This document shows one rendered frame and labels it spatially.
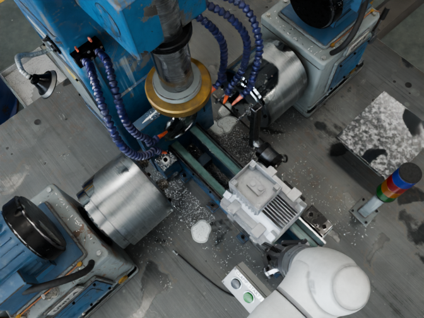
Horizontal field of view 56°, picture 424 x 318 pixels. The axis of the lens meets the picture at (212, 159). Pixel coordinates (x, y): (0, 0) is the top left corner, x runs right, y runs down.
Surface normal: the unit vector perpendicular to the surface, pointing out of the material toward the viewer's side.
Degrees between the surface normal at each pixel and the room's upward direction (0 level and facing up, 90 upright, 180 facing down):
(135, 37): 90
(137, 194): 28
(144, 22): 90
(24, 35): 0
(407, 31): 0
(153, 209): 58
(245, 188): 0
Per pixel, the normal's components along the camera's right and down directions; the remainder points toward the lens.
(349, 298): 0.14, 0.02
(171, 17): 0.62, 0.71
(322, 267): -0.62, -0.71
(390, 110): -0.06, -0.37
